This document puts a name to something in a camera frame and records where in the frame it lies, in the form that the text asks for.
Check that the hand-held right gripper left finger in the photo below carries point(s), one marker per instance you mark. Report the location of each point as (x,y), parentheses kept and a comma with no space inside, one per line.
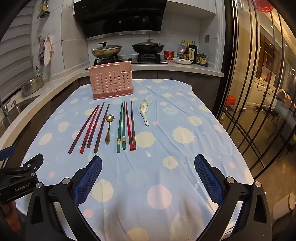
(89,178)

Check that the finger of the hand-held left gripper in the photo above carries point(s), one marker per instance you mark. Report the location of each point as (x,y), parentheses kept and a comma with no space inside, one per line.
(33,162)
(6,154)

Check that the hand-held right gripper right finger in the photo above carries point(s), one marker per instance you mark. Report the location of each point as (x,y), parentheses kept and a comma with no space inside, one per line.
(208,178)

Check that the gold flower spoon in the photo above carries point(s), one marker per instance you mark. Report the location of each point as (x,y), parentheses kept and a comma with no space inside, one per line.
(107,136)

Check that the dark maroon chopstick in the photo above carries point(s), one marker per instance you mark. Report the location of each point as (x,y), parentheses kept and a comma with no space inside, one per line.
(84,129)
(102,128)
(96,125)

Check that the green chopstick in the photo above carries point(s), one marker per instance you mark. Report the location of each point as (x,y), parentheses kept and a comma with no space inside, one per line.
(119,127)
(124,125)

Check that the red chopstick gold band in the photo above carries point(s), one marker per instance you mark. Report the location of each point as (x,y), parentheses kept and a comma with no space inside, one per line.
(129,127)

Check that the dark chopstick gold band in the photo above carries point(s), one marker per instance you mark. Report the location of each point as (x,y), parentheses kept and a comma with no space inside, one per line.
(133,125)

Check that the white ceramic soup spoon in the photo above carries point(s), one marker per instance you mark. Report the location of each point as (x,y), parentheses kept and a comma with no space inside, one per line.
(143,107)

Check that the pink perforated utensil holder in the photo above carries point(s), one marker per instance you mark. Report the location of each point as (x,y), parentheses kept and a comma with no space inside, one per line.
(111,81)

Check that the person's left hand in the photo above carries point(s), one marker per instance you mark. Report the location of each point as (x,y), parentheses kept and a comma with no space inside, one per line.
(12,217)

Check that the chrome faucet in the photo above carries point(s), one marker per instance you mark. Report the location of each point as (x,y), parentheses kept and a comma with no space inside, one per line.
(5,111)

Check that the kitchen sink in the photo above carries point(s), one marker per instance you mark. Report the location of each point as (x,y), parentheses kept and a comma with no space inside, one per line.
(20,107)

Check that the blue dotted tablecloth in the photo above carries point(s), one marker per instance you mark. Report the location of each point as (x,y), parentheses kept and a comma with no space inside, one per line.
(150,162)

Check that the stainless steel pot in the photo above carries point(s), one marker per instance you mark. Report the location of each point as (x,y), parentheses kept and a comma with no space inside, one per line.
(32,87)

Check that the white paper roll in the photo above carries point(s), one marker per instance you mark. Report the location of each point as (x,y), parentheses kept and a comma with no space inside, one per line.
(283,206)

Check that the red bag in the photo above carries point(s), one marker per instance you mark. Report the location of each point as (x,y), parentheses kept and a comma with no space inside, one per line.
(231,100)

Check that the green dish soap bottle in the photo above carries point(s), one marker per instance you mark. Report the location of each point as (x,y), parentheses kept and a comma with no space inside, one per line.
(38,71)

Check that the window blind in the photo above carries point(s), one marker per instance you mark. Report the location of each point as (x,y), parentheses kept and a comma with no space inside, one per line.
(13,58)

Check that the grey hanging towel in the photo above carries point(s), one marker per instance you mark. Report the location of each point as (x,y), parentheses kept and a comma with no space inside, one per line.
(41,53)

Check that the white sideboard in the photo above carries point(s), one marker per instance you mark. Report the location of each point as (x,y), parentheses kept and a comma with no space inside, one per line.
(263,87)

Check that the black framed glass door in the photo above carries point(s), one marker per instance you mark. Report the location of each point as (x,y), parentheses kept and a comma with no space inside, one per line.
(231,69)

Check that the white hanging towel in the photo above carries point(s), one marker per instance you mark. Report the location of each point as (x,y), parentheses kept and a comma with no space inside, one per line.
(48,51)

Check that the small dark seasoning jars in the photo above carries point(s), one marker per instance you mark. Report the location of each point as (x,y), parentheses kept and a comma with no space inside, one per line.
(202,59)

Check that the white plate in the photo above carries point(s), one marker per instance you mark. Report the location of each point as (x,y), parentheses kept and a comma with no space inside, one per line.
(182,61)

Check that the dark soy sauce bottle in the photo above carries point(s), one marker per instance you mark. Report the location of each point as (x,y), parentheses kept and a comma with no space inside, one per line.
(192,53)

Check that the brown bottle yellow label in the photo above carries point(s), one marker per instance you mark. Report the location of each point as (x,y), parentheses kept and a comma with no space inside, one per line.
(186,52)

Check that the beige wok with lid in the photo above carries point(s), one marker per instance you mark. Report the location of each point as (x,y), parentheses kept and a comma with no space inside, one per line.
(106,51)

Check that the red instant noodle cup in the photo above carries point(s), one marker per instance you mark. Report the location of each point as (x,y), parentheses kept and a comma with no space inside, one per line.
(168,55)

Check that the black gas stove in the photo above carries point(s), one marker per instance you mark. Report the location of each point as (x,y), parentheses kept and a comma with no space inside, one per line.
(148,59)

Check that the clear plastic bottle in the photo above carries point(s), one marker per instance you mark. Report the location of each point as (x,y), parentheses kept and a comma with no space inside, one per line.
(181,47)

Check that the black wok with lid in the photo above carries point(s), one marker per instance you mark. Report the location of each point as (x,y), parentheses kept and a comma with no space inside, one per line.
(146,48)

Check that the hanging dish brush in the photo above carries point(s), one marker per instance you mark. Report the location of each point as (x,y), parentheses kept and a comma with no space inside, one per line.
(44,12)

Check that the black range hood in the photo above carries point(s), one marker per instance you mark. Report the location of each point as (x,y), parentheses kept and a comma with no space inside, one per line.
(120,18)

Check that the red paper-cut decoration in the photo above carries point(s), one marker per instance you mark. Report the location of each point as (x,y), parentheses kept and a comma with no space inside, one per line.
(262,5)

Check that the wall outlet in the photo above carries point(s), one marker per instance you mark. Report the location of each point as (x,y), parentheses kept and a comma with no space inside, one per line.
(207,39)

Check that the white wall cabinet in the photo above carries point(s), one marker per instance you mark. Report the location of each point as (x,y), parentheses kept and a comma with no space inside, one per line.
(192,7)

